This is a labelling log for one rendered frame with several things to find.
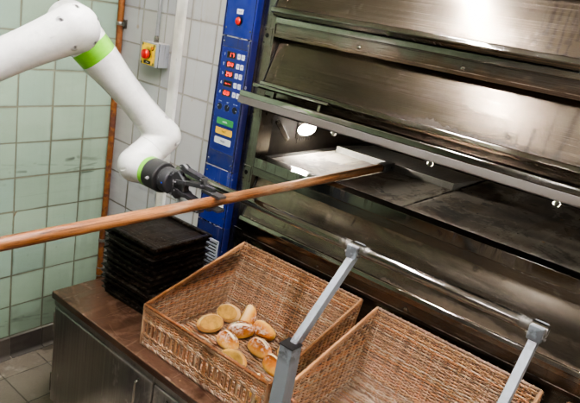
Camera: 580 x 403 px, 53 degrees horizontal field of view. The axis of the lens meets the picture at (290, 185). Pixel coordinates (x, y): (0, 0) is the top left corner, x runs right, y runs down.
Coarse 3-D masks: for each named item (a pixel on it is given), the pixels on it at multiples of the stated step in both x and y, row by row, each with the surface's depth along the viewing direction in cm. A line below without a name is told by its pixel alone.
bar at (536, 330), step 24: (288, 216) 166; (336, 240) 156; (384, 264) 147; (336, 288) 150; (432, 288) 140; (456, 288) 136; (312, 312) 146; (504, 312) 130; (528, 336) 126; (288, 360) 141; (528, 360) 123; (288, 384) 144
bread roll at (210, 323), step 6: (204, 318) 205; (210, 318) 206; (216, 318) 207; (222, 318) 209; (198, 324) 205; (204, 324) 205; (210, 324) 206; (216, 324) 206; (222, 324) 208; (204, 330) 204; (210, 330) 205; (216, 330) 206
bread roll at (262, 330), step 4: (260, 320) 210; (256, 324) 208; (260, 324) 208; (264, 324) 207; (268, 324) 208; (256, 328) 208; (260, 328) 207; (264, 328) 206; (268, 328) 206; (272, 328) 207; (256, 332) 207; (260, 332) 206; (264, 332) 206; (268, 332) 206; (272, 332) 206; (256, 336) 208; (260, 336) 206; (264, 336) 206; (268, 336) 206; (272, 336) 206; (268, 340) 206
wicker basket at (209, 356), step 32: (224, 256) 217; (256, 256) 220; (192, 288) 208; (224, 288) 224; (256, 288) 219; (288, 288) 211; (320, 288) 203; (160, 320) 188; (192, 320) 214; (256, 320) 217; (288, 320) 209; (320, 320) 202; (352, 320) 194; (160, 352) 190; (192, 352) 180; (320, 352) 182; (224, 384) 173; (256, 384) 165
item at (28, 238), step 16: (320, 176) 198; (336, 176) 204; (352, 176) 213; (240, 192) 166; (256, 192) 171; (272, 192) 177; (160, 208) 144; (176, 208) 147; (192, 208) 152; (64, 224) 124; (80, 224) 126; (96, 224) 129; (112, 224) 133; (128, 224) 137; (0, 240) 113; (16, 240) 115; (32, 240) 118; (48, 240) 121
